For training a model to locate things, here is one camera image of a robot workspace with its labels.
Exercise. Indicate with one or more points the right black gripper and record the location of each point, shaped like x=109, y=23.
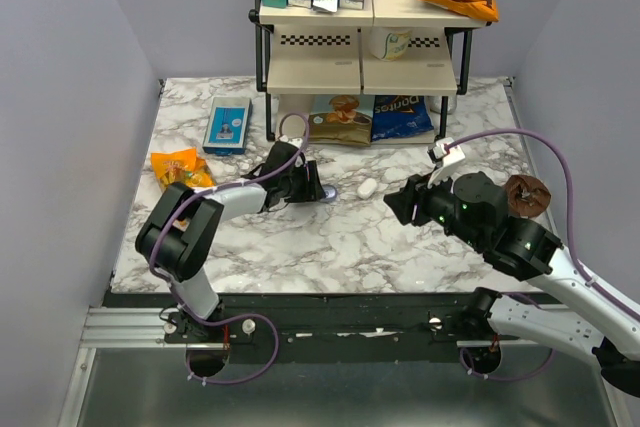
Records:
x=416, y=191

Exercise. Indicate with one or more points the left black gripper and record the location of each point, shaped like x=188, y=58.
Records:
x=312, y=191

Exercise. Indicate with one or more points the lavender earbud charging case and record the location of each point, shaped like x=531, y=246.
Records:
x=330, y=194

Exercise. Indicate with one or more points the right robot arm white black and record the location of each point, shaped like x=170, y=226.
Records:
x=600, y=327

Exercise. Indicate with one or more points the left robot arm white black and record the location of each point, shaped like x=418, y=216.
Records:
x=177, y=236

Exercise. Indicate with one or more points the gold brown snack bag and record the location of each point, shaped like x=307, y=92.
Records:
x=342, y=119

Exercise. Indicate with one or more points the blue Doritos bag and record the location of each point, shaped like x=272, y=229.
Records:
x=397, y=116

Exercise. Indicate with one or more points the blue razor box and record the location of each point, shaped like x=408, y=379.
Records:
x=228, y=126

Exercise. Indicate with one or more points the beige black shelf rack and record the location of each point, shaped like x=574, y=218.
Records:
x=300, y=53

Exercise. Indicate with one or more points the orange candy bag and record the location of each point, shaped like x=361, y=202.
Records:
x=185, y=166

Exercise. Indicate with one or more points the white yogurt cup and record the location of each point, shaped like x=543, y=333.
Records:
x=389, y=44

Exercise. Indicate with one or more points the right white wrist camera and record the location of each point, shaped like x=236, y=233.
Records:
x=446, y=160

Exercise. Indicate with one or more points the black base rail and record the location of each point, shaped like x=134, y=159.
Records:
x=255, y=329

